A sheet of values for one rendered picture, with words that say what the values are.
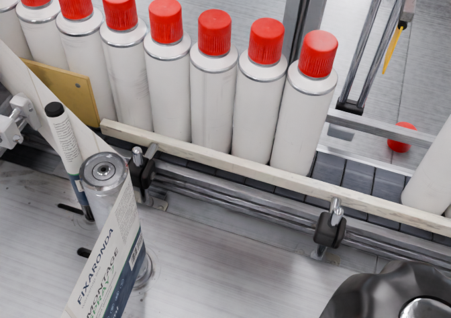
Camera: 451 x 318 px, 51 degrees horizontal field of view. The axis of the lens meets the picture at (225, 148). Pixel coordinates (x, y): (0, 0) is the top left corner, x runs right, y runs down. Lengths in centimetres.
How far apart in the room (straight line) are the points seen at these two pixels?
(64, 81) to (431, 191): 44
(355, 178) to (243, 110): 18
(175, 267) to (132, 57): 23
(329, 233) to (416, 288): 31
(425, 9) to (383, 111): 30
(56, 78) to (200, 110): 18
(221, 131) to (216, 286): 18
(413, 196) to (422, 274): 36
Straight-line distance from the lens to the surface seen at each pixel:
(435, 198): 58
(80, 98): 61
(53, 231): 58
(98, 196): 38
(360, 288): 22
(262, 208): 60
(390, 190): 63
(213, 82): 50
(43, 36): 59
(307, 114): 50
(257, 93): 50
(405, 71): 87
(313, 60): 46
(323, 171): 62
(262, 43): 46
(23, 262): 57
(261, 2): 95
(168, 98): 54
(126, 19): 51
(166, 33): 49
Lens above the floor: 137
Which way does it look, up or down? 52 degrees down
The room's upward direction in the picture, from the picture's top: 4 degrees clockwise
